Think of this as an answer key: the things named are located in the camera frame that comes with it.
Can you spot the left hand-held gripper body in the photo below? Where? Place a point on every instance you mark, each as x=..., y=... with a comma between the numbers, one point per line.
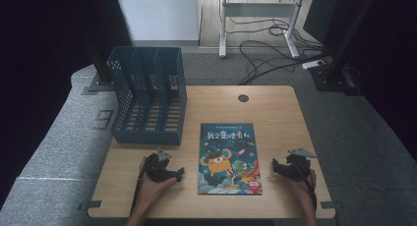
x=157, y=168

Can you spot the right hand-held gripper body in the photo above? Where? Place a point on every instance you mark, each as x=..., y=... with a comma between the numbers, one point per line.
x=295, y=167

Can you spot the illustrated children's book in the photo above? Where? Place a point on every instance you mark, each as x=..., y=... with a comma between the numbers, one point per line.
x=229, y=160

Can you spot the blue plastic file rack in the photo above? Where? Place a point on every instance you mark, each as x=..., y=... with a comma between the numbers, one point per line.
x=147, y=121

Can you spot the person's right hand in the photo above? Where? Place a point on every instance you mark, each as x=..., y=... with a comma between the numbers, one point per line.
x=303, y=186

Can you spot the person's left hand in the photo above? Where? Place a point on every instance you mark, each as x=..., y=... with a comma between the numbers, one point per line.
x=149, y=190

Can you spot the dark round table grommet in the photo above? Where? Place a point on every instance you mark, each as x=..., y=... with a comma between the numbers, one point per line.
x=243, y=98

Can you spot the white power strip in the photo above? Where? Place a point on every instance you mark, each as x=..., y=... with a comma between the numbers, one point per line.
x=313, y=64

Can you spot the black metal stand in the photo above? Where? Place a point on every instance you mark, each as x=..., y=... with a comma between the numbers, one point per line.
x=101, y=65
x=337, y=65

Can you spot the grey metal table bracket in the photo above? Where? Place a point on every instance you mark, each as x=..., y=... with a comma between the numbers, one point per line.
x=93, y=204
x=329, y=205

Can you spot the white metal desk frame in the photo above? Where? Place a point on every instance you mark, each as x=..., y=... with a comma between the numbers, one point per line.
x=259, y=10

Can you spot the white wall panel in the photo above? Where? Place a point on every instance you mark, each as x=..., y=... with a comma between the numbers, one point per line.
x=160, y=13

